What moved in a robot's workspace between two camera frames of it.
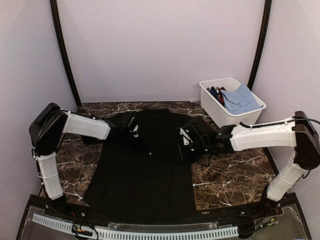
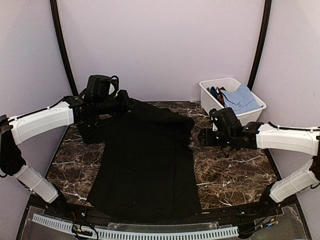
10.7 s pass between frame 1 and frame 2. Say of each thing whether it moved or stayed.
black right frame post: stayed
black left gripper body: moved
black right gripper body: moved
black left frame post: stayed
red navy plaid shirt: stayed
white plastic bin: stayed
